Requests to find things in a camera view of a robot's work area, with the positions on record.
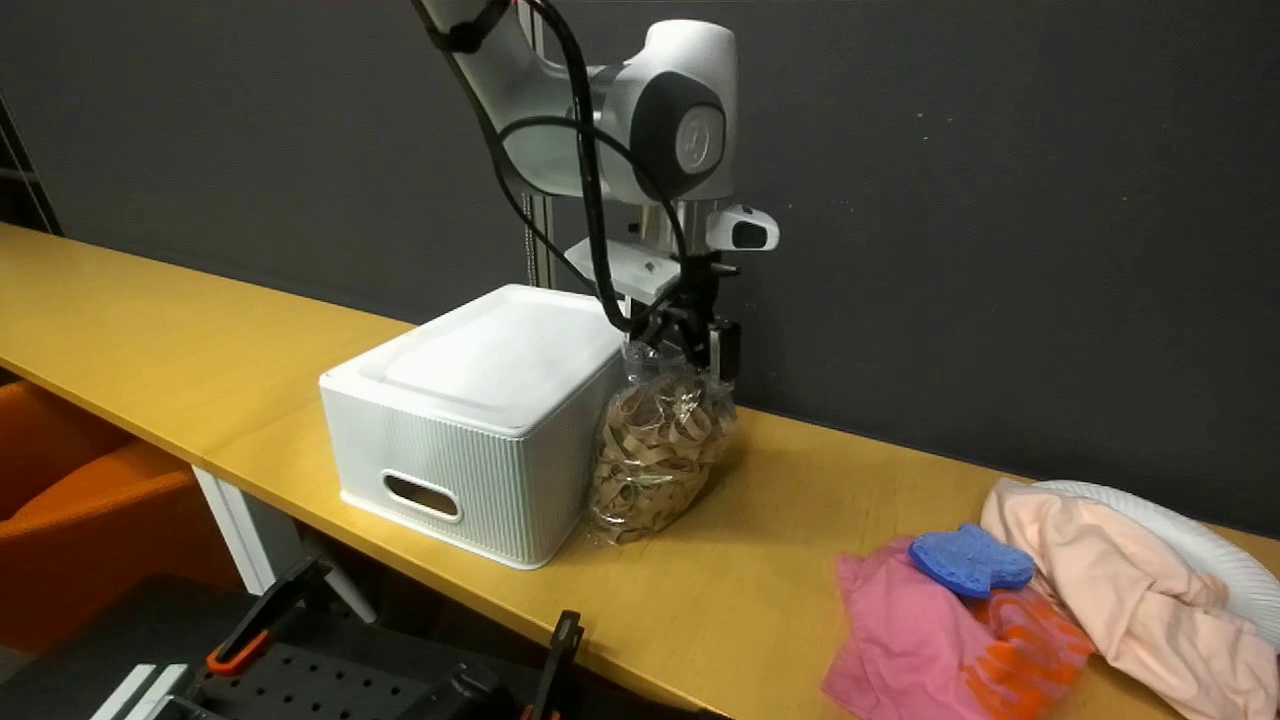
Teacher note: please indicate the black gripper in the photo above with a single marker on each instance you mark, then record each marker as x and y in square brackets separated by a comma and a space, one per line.
[686, 298]

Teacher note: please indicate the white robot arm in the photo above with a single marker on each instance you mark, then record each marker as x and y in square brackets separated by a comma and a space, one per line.
[640, 113]

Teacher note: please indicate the white plastic storage container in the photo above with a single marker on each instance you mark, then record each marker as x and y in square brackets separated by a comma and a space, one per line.
[464, 403]

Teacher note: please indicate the clear bag of snacks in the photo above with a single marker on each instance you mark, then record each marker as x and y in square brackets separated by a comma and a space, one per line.
[663, 445]

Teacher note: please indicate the black clamp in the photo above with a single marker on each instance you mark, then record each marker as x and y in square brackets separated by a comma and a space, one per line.
[560, 667]

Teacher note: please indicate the blue cloth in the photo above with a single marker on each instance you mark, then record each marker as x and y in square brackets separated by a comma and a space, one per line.
[969, 562]

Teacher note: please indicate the pink cloth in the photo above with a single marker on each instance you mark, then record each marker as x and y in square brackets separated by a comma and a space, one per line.
[899, 640]

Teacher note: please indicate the orange mesh bag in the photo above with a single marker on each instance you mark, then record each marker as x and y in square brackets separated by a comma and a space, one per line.
[1033, 655]

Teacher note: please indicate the white table leg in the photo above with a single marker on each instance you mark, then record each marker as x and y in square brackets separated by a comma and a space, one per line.
[243, 534]

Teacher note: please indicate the peach cloth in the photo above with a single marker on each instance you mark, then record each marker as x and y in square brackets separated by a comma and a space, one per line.
[1135, 585]

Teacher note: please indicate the black perforated board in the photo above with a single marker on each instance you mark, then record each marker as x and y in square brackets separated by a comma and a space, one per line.
[323, 686]

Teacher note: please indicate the orange chair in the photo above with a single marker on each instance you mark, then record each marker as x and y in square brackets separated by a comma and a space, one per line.
[93, 534]

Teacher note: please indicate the white strips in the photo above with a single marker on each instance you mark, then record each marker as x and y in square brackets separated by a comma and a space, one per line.
[141, 691]

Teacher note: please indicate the dark slanted metal rod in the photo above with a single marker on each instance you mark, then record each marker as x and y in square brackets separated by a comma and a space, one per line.
[29, 173]

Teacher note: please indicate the grey wall joint strip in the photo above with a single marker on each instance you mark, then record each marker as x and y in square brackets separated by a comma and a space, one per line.
[535, 252]

